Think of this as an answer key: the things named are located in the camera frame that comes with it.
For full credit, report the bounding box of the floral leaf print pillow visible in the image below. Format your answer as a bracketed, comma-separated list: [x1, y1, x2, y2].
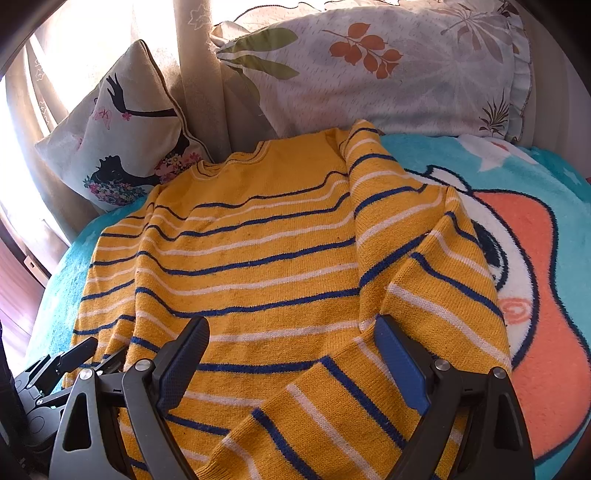
[211, 1, 532, 141]

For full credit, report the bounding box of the lady silhouette cushion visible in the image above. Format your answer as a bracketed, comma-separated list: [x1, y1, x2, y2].
[36, 40, 209, 211]

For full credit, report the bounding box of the beige sheer curtain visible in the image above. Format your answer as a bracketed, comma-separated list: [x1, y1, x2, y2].
[1, 1, 273, 264]

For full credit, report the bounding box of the teal cartoon fleece blanket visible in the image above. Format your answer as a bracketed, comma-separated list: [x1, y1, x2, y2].
[22, 132, 591, 480]

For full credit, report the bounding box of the wooden dresser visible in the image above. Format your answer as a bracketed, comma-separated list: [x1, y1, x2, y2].
[0, 223, 44, 373]

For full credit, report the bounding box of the yellow striped knit sweater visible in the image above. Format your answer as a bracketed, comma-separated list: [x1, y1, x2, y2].
[72, 121, 510, 479]

